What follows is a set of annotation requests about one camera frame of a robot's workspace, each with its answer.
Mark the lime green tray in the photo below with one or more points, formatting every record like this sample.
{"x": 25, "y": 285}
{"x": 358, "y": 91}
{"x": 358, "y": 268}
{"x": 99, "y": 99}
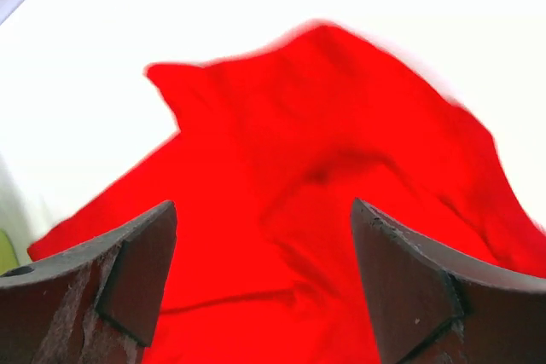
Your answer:
{"x": 8, "y": 258}

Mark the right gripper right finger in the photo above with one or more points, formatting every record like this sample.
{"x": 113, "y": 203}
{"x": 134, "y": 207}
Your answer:
{"x": 429, "y": 303}

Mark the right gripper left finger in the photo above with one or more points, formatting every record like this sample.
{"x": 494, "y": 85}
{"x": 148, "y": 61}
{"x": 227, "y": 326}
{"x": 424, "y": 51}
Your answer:
{"x": 98, "y": 302}

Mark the red t shirt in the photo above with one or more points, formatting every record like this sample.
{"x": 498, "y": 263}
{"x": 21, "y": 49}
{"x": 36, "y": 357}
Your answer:
{"x": 271, "y": 151}

